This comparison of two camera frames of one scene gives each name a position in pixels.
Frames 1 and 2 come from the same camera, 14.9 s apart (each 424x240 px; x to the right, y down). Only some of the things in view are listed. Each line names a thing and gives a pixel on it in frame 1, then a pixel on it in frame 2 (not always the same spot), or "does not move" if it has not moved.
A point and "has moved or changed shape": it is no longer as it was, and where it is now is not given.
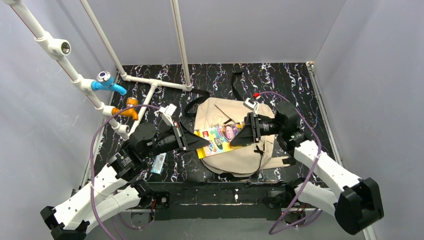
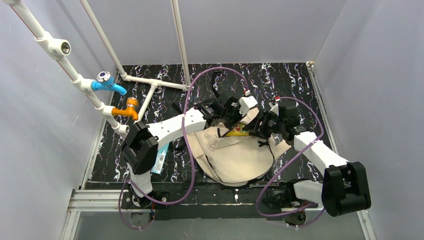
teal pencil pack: [158, 162] does not move
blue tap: [105, 81] does not move
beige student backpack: [243, 160] has moved or changed shape
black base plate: [218, 201] does not move
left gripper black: [180, 136] to [228, 122]
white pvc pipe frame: [59, 48] does not move
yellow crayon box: [219, 138] has moved or changed shape
